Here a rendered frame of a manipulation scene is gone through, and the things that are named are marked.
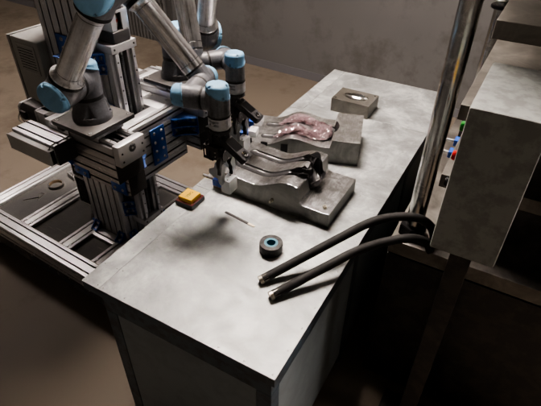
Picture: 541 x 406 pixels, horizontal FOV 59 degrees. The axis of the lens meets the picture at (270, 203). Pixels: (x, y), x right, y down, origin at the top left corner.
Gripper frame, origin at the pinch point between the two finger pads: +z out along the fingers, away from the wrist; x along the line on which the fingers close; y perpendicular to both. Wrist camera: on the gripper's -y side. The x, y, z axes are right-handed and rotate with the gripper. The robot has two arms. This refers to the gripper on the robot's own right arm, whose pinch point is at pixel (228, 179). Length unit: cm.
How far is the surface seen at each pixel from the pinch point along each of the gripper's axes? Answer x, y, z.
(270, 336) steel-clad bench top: 41, -41, 15
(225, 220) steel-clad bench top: 4.9, -1.2, 15.1
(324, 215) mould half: -10.2, -34.0, 9.8
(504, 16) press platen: -32, -71, -59
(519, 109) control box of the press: 9, -82, -52
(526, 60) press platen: -77, -79, -34
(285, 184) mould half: -10.1, -17.9, 2.3
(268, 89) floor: -257, 130, 95
